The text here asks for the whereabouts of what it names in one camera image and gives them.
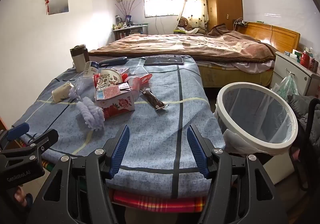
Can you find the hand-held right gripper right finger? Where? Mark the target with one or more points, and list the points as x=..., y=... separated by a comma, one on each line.
x=197, y=151

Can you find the green white box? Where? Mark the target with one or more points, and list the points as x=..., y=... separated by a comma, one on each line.
x=296, y=53

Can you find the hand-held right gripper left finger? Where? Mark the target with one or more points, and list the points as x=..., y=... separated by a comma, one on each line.
x=121, y=149

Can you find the printed paper bag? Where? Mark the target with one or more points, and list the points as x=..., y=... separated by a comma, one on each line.
x=108, y=78

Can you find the strawberry milk carton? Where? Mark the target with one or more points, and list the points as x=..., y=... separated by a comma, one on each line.
x=117, y=105

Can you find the red jar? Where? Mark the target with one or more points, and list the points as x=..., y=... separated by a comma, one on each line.
x=305, y=60

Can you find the white labelled cup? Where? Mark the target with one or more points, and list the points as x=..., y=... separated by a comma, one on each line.
x=91, y=68

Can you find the vase of dry branches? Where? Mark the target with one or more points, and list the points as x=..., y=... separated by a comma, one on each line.
x=125, y=10

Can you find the green printed plastic bag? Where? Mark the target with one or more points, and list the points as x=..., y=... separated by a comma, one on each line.
x=287, y=86

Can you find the brown white thermos tumbler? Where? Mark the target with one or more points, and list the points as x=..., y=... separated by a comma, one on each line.
x=78, y=60

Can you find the person's left hand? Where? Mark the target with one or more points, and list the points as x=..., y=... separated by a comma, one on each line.
x=20, y=195

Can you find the white trash bin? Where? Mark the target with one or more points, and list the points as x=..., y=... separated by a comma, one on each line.
x=250, y=84

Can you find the red hanging ornament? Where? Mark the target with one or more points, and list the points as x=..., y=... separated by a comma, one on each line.
x=47, y=2

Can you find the brown teddy bear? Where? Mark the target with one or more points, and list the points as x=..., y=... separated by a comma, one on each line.
x=183, y=23

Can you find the wooden bed headboard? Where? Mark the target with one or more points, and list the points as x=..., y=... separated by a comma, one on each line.
x=275, y=34

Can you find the clear patterned jar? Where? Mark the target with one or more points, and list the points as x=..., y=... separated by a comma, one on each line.
x=314, y=64

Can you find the white nightstand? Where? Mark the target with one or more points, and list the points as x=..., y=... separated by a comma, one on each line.
x=287, y=69

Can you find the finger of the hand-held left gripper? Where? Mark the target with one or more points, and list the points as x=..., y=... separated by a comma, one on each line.
x=17, y=130
x=42, y=140

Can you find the window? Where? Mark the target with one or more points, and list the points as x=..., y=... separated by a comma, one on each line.
x=162, y=7

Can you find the black chair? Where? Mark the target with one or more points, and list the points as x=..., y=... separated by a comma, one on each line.
x=311, y=114

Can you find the brown snack wrapper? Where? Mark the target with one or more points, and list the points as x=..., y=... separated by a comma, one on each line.
x=152, y=99

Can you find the black tablet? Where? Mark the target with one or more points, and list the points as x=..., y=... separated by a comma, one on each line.
x=163, y=60

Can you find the grey cushion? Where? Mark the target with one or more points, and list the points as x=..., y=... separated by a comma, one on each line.
x=305, y=106

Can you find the black glasses case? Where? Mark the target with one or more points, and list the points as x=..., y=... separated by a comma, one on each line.
x=113, y=61

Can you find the yellow bed mattress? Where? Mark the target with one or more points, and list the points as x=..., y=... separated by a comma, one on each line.
x=225, y=76

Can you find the cluttered white desk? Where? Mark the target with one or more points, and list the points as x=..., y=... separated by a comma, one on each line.
x=130, y=30

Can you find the bed with brown blanket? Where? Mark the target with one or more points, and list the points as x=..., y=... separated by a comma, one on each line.
x=175, y=44

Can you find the grey wall panel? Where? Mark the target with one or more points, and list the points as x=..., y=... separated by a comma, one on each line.
x=58, y=2

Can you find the clear red-label plastic bottle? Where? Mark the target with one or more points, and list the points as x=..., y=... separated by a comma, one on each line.
x=143, y=78

